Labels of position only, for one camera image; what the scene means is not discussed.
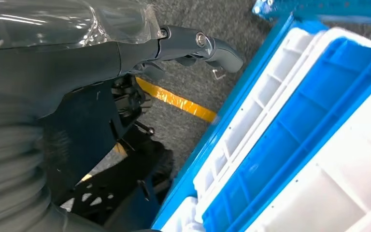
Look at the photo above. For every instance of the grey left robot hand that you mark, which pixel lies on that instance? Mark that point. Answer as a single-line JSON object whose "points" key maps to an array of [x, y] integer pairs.
{"points": [[60, 64]]}

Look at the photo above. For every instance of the blue metal shelf rack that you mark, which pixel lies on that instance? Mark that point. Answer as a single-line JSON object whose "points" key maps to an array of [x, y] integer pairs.
{"points": [[204, 150]]}

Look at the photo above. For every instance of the yellow tape floor square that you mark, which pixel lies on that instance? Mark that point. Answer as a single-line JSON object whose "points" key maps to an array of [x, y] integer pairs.
{"points": [[179, 101]]}

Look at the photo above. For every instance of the white ribbed plastic panel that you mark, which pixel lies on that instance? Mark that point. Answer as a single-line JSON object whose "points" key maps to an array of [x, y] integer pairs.
{"points": [[352, 34], [252, 105], [348, 176]]}

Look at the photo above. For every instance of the blue ribbed plastic panel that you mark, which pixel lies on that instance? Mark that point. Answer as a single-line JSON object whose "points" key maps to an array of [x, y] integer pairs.
{"points": [[284, 144]]}

